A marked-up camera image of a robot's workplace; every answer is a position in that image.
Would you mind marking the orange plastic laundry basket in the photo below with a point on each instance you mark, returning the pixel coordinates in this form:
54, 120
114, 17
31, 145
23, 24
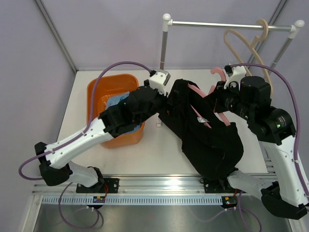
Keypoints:
99, 95

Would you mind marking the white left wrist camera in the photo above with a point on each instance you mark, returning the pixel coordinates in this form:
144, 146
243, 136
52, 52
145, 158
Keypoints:
158, 80

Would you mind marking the white slotted cable duct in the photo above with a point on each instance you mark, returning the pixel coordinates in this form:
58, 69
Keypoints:
142, 200

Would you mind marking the light blue shorts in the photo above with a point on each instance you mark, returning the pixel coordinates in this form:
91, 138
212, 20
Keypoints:
114, 100

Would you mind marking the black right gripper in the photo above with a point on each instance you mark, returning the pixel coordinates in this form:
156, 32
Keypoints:
218, 94

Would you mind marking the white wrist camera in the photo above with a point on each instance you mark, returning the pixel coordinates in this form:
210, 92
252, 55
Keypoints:
235, 74
158, 80

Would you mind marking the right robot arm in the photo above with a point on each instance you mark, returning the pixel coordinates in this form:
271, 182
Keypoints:
274, 128

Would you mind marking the aluminium frame post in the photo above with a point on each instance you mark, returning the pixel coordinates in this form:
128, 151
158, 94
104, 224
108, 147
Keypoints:
272, 21
52, 28

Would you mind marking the aluminium frame post right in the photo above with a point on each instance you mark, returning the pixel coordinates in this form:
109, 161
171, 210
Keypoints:
272, 21

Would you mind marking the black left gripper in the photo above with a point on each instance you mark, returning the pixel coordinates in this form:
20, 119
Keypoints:
165, 105

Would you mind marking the aluminium frame post left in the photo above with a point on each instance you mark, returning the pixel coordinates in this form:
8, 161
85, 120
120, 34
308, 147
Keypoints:
52, 28

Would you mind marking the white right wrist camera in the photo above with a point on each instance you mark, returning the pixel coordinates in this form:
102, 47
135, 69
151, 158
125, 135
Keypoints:
235, 74

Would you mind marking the black shorts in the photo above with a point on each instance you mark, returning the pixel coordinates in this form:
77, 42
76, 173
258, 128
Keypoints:
212, 147

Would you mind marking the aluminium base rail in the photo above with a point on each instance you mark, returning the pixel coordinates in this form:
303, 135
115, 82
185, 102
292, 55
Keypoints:
145, 185

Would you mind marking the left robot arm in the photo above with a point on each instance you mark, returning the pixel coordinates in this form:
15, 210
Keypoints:
57, 166

